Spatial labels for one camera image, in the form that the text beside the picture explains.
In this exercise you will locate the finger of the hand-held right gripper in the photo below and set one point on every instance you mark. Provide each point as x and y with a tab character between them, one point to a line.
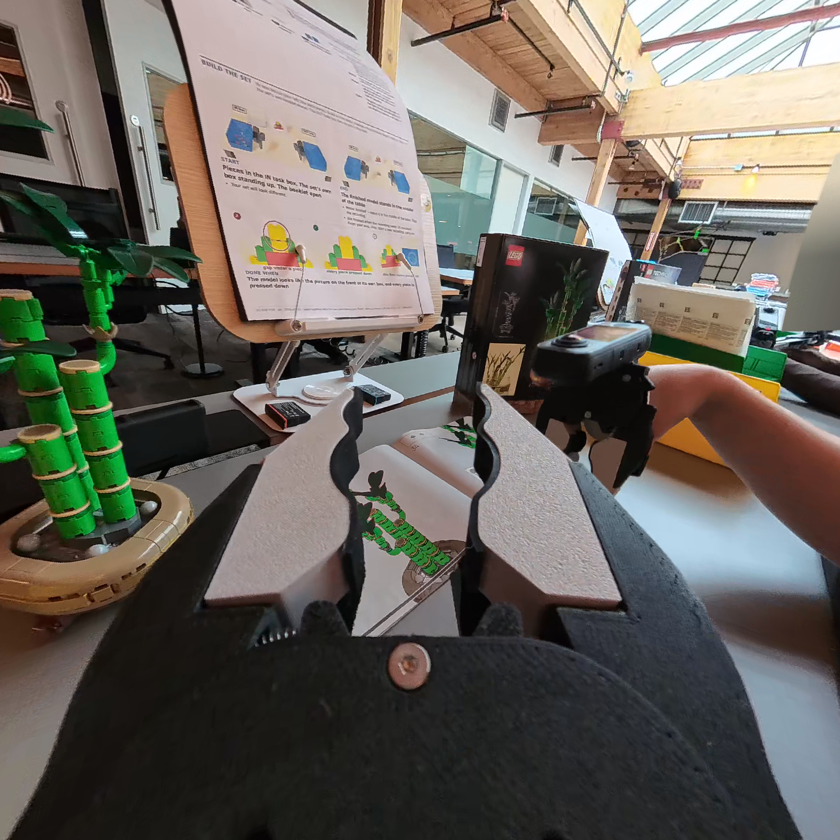
556	436
604	463

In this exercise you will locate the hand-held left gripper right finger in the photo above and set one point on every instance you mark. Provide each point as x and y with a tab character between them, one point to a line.
544	525

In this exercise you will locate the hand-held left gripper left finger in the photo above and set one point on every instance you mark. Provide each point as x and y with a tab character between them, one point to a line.
289	518

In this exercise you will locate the person's right forearm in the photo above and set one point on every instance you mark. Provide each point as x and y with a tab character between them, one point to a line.
748	446

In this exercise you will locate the black lego set box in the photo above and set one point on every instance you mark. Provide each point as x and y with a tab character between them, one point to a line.
518	295

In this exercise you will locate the lego instruction booklet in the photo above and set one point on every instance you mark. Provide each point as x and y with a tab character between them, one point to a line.
394	472

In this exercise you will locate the green lego bamboo model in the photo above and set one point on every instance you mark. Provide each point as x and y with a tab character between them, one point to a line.
62	472

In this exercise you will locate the yellow plastic bin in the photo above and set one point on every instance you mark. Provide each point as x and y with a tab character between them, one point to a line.
695	430

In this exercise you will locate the white cardboard box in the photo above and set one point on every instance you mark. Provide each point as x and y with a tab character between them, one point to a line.
695	315

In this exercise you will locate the black office chair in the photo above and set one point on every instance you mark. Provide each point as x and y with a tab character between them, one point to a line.
454	308

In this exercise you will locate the green plastic bin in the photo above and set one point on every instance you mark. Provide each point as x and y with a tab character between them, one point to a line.
764	364

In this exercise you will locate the dark brown cushion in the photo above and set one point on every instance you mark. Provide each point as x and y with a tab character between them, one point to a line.
814	377

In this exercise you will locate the wooden document stand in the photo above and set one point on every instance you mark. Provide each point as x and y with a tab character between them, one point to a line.
197	229

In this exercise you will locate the printed task instruction sheet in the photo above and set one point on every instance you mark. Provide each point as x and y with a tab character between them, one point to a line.
295	131

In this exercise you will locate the black camera battery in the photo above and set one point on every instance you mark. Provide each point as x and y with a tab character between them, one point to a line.
374	394
287	415

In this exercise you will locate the wall air vent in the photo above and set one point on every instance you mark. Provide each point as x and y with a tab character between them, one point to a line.
500	109

